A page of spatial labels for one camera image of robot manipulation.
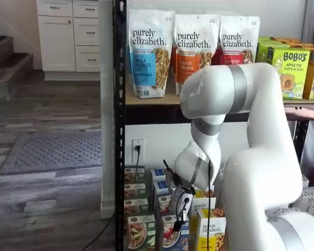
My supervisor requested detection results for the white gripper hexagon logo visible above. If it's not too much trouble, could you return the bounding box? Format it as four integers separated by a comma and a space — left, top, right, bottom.
168, 180, 195, 233

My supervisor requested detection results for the blue and white oatmeal box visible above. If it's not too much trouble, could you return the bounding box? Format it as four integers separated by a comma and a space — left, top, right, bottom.
152, 180, 174, 197
159, 214, 192, 251
150, 168, 171, 182
155, 194, 177, 216

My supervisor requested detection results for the yellow purely elizabeth box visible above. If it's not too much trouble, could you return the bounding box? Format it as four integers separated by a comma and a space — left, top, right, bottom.
189, 208, 227, 251
192, 190, 218, 210

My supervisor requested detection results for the green and white oatmeal box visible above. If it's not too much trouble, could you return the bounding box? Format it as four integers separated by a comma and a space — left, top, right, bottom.
124, 197, 149, 216
124, 165, 145, 184
124, 182, 147, 200
127, 214, 156, 251

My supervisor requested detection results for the black metal shelf rack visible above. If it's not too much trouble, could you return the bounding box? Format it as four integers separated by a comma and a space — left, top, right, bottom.
112, 0, 311, 251

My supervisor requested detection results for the wooden shelf board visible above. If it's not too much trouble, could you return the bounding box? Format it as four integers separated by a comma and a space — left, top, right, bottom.
125, 91, 314, 107

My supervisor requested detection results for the green Bobo's apple pie box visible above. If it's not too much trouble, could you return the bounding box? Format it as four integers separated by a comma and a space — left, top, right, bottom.
272, 48, 311, 100
256, 41, 277, 64

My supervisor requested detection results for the grey patterned floor mat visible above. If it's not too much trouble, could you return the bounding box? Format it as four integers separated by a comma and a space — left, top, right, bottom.
0, 131, 103, 176

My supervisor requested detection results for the orange purely elizabeth granola bag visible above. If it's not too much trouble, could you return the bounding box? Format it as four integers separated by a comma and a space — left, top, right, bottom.
171, 45, 178, 95
173, 14, 222, 96

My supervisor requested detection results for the blue purely elizabeth granola bag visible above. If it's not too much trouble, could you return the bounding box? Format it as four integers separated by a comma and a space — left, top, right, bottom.
128, 9, 177, 100

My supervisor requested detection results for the red purely elizabeth granola bag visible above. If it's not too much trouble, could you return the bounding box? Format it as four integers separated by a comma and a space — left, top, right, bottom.
211, 46, 222, 66
219, 15, 261, 66

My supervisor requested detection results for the white kitchen cabinet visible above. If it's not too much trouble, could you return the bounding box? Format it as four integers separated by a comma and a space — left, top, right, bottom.
37, 0, 102, 82

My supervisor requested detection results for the dark wooden staircase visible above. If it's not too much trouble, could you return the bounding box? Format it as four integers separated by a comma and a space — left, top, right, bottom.
0, 17, 34, 101

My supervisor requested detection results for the white wall power outlet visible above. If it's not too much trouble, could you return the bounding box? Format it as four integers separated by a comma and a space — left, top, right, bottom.
131, 139, 145, 164

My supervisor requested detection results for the black floor cable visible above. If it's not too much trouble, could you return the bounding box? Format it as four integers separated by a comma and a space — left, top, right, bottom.
77, 211, 116, 251

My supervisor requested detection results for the black plugged power cord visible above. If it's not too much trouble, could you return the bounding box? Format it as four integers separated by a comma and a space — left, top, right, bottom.
134, 144, 142, 184

